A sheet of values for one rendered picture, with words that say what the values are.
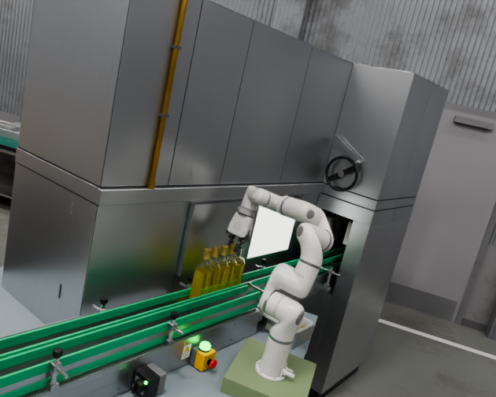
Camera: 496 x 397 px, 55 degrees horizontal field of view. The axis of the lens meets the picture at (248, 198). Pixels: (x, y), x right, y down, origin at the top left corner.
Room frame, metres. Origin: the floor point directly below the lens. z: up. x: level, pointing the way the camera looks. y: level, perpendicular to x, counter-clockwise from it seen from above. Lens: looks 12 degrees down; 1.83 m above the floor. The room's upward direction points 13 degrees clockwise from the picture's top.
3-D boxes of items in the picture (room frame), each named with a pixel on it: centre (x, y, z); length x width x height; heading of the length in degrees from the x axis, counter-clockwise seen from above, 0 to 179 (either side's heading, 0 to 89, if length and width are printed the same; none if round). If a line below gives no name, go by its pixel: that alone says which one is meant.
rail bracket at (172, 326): (1.57, 0.15, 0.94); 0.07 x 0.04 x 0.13; 54
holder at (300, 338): (2.14, -0.29, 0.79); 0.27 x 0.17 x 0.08; 54
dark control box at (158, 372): (1.47, 0.19, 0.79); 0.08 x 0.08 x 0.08; 54
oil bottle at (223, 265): (2.00, 0.05, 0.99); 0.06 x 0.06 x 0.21; 55
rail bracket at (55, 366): (1.20, 0.42, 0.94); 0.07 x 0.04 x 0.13; 54
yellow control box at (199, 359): (1.70, 0.03, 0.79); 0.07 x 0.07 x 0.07; 54
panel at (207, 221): (2.35, -0.03, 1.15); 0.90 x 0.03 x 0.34; 144
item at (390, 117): (3.10, -0.79, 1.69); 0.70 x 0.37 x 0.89; 144
